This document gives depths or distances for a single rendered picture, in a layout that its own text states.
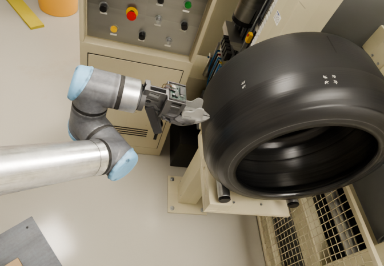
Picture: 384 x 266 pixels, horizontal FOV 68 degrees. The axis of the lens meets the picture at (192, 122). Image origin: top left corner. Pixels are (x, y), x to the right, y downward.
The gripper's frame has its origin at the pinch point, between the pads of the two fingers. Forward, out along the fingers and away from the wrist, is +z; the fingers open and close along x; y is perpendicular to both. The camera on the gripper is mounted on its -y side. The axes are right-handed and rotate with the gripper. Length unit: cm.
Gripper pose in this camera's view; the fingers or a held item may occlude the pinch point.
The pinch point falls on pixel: (204, 117)
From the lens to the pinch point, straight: 83.6
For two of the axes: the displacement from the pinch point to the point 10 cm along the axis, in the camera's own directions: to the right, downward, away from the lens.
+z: 9.2, 2.1, 3.3
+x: -0.5, -7.8, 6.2
